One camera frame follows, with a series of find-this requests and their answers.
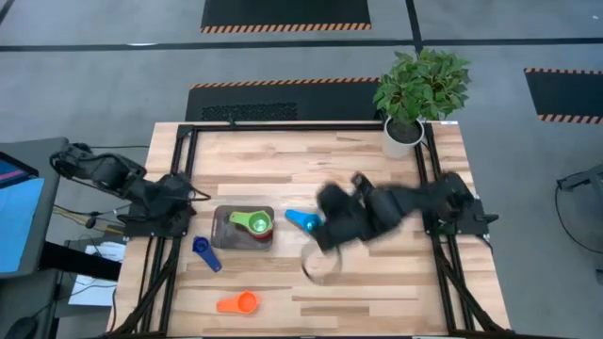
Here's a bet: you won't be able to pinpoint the orange measuring cup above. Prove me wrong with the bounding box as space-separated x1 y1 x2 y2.
216 290 260 315

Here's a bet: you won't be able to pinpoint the green measuring cup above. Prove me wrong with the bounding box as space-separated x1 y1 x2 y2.
228 210 274 235

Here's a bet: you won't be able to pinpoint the red measuring cup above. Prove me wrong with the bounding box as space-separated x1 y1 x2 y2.
248 225 275 242

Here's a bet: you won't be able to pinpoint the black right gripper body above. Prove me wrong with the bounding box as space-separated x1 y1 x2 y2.
314 182 378 253

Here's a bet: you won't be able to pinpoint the grey side desk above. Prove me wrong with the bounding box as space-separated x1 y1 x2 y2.
0 137 70 280

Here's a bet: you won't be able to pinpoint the blue folder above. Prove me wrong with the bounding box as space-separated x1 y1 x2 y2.
0 177 46 274

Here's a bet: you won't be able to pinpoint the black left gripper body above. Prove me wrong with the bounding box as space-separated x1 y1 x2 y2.
139 173 197 220

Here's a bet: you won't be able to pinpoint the grey plastic basket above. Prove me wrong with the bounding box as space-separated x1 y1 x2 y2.
210 204 276 250

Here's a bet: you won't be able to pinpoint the black hazard striped floor mat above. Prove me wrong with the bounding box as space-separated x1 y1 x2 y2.
523 68 603 125
201 0 372 34
185 77 383 122

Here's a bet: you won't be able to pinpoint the black floor cable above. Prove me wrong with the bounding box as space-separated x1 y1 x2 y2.
553 186 603 256

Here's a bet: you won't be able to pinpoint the potted plant in white pot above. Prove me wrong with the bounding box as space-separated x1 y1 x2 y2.
372 48 472 160

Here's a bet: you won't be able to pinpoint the black computer mouse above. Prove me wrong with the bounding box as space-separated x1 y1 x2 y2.
2 315 39 339

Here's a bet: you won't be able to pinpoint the white paper sheets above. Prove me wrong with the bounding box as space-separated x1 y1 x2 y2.
68 239 127 307

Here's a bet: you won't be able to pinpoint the dark tablet screen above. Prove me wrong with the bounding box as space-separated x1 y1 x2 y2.
0 151 40 189

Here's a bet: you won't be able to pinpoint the bundle of floor cables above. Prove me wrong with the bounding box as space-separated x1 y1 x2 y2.
51 202 127 235

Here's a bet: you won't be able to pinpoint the black stand base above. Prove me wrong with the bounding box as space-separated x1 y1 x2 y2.
555 163 603 192

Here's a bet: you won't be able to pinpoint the teal measuring cup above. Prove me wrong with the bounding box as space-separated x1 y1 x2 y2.
285 208 326 234

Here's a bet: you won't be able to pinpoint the small dark blue measuring cup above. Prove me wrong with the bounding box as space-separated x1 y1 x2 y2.
191 235 222 273

